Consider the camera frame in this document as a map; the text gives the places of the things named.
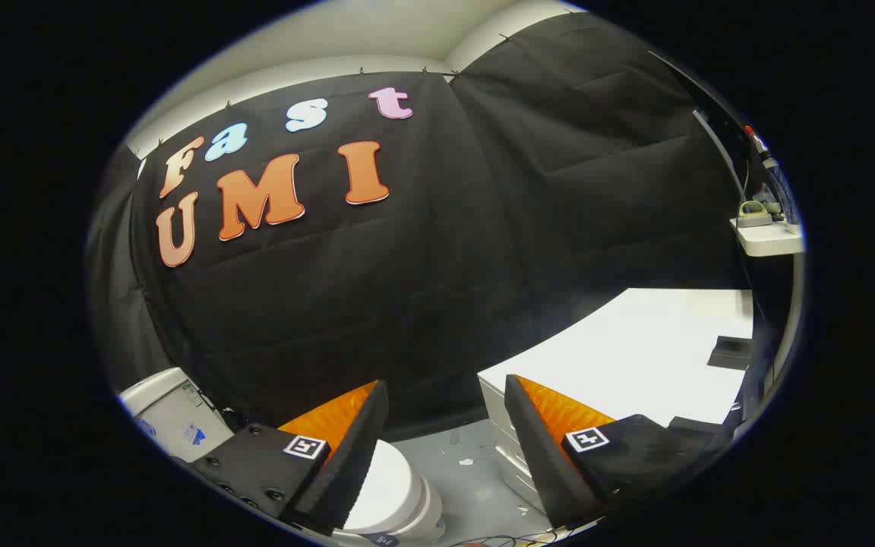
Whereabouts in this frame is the white drawer cabinet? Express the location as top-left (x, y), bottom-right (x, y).
top-left (477, 287), bottom-right (756, 517)

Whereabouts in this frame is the black backdrop cloth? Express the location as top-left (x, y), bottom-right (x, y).
top-left (88, 14), bottom-right (757, 441)

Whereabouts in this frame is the flat black object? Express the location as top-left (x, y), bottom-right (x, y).
top-left (707, 336), bottom-right (753, 372)

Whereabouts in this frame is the grey object on shelf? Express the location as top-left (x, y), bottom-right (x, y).
top-left (736, 200), bottom-right (774, 229)

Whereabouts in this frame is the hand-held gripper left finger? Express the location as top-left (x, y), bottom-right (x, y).
top-left (191, 380), bottom-right (391, 537)

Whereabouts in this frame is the white ceramic toilet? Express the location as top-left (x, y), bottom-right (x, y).
top-left (118, 368), bottom-right (446, 546)

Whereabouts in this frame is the white toilet lid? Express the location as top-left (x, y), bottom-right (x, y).
top-left (343, 439), bottom-right (425, 534)

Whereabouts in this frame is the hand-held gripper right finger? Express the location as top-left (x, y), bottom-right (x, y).
top-left (504, 374), bottom-right (719, 531)

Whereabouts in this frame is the white wall shelf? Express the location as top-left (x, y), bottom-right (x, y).
top-left (730, 219), bottom-right (804, 258)

